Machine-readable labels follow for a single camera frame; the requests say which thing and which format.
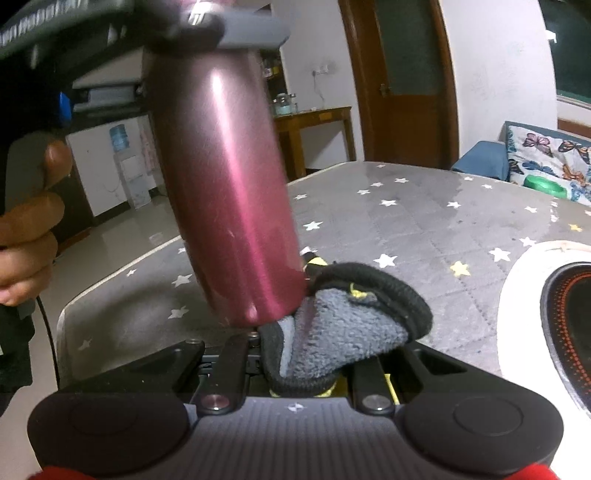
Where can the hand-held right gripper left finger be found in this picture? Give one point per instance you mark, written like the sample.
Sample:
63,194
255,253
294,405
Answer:
226,378

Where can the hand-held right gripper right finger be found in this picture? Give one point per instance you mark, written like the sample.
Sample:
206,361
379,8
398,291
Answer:
371,387

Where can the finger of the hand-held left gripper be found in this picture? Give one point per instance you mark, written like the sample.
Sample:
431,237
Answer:
175,16

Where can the grey fleece bottle sleeve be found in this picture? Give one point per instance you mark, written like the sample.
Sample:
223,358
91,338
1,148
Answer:
332,332

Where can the pink metal bottle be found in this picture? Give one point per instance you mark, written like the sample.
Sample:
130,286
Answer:
221,184

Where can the person's left hand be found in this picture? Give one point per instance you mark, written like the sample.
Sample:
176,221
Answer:
27,249

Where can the blue water jug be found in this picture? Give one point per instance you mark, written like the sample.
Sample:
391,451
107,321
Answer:
120,138

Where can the glass pitcher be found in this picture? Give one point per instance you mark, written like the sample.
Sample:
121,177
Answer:
284,105

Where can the white water dispenser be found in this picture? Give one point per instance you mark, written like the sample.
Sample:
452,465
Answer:
131,180

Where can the white induction cooker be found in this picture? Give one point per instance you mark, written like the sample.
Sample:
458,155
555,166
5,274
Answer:
517,314

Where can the grey star print mattress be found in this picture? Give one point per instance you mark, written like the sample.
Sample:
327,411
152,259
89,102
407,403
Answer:
415,221

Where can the wooden table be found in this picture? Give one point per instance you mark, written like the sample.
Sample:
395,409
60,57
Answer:
318,115

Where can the wooden door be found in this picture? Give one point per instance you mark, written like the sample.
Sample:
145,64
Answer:
406,115

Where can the green bowl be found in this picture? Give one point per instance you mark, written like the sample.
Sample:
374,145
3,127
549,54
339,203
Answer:
545,186

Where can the butterfly print pillow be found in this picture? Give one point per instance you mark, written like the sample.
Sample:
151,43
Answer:
549,154

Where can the dark window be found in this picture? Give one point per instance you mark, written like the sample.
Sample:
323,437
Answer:
572,46

